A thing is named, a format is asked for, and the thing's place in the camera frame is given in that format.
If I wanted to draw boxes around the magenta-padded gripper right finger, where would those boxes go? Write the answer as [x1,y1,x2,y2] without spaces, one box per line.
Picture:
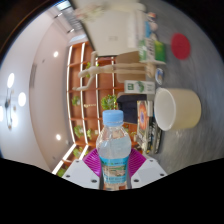
[127,148,168,190]

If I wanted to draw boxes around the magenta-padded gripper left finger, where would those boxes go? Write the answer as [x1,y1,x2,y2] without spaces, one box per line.
[62,148,103,190]

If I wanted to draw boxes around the clear blue-capped water bottle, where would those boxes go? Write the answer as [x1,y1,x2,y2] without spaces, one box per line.
[96,109,132,192]

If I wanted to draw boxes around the stack of dark books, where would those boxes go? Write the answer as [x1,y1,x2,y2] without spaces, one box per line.
[135,99,164,155]

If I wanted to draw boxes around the dark office chair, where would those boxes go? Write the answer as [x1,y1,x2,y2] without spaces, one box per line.
[116,93,148,125]

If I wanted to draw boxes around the cream ceramic mug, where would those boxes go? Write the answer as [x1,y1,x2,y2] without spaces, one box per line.
[153,87,202,132]

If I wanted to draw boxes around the wooden shelf unit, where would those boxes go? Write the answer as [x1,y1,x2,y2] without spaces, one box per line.
[51,41,151,178]

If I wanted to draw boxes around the ceiling lights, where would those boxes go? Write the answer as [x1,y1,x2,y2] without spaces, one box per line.
[0,49,64,141]

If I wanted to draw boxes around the small painted stone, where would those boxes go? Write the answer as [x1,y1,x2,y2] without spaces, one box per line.
[154,67,164,86]

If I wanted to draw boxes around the wooden artist mannequin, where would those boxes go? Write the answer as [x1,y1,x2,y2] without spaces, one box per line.
[72,50,157,92]

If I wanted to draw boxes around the ceiling air vent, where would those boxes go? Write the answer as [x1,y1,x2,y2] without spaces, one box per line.
[29,63,38,89]

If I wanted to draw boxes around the tan chair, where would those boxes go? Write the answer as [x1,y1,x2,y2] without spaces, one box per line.
[114,50,148,84]

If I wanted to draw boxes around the small green white box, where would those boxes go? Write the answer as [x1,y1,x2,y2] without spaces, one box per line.
[138,38,167,64]

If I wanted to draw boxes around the flat round red coaster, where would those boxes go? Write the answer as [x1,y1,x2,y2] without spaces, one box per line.
[170,32,192,61]

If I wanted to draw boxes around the white partition with dark top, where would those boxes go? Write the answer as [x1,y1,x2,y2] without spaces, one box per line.
[71,0,148,58]

